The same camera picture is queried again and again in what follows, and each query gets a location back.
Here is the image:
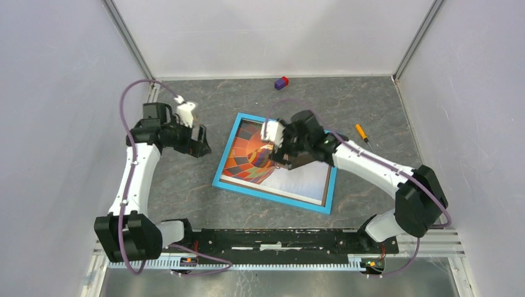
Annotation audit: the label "sky and sun photo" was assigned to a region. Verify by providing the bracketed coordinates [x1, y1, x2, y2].
[220, 119, 332, 207]

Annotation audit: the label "slotted cable duct rail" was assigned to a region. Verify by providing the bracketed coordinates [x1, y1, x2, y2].
[107, 256, 370, 272]

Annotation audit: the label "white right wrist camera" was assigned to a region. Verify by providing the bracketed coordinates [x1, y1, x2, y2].
[260, 120, 285, 149]

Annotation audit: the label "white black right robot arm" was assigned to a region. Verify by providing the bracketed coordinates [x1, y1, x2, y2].
[261, 110, 448, 252]

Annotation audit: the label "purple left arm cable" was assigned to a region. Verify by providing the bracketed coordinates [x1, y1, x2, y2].
[118, 79, 233, 277]

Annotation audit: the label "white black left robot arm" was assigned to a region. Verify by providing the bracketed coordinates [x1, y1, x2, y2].
[94, 101, 211, 263]

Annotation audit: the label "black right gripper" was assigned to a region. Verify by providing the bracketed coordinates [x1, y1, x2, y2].
[268, 118, 311, 168]

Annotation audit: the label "red purple toy block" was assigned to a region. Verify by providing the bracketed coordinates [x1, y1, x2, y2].
[274, 76, 289, 90]

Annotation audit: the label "yellow handled screwdriver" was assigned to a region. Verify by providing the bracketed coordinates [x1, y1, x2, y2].
[355, 124, 373, 150]

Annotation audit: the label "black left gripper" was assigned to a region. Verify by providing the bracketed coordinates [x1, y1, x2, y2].
[165, 116, 212, 158]

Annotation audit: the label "blue wooden picture frame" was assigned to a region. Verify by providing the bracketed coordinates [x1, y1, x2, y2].
[212, 112, 338, 215]

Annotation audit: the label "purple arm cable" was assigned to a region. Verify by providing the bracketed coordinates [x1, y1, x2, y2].
[264, 98, 453, 278]
[118, 79, 233, 277]

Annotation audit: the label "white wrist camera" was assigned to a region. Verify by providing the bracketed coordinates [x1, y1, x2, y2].
[174, 95, 197, 128]
[260, 120, 285, 149]

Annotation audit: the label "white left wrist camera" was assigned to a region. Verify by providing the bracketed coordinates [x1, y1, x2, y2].
[174, 95, 197, 128]

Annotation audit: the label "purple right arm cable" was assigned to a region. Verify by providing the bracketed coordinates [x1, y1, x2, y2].
[264, 98, 453, 278]

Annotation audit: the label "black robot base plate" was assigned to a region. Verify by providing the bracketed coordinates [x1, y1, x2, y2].
[178, 228, 399, 265]

